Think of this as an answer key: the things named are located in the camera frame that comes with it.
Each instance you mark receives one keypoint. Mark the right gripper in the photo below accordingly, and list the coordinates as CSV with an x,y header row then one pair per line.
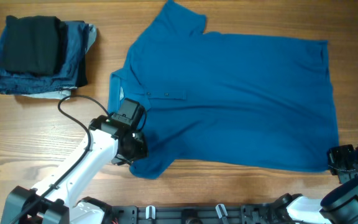
x,y
333,154

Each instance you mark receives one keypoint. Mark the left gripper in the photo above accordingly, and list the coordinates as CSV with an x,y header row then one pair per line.
x,y
141,153

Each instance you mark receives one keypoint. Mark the blue polo shirt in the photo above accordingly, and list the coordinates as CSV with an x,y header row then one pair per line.
x,y
252,100

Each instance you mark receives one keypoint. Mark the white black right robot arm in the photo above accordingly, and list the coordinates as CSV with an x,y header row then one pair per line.
x,y
338,206

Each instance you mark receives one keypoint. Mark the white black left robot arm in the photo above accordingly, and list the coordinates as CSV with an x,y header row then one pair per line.
x,y
55,199

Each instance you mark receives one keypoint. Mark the light grey folded garment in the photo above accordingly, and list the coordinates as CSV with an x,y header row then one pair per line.
x,y
58,95

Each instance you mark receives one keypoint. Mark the dark blue folded garment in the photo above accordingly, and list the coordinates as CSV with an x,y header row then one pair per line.
x,y
80,37

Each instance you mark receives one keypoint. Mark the black folded garment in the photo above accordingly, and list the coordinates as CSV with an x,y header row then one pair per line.
x,y
34,45

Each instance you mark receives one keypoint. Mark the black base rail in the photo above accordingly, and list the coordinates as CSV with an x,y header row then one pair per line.
x,y
244,214

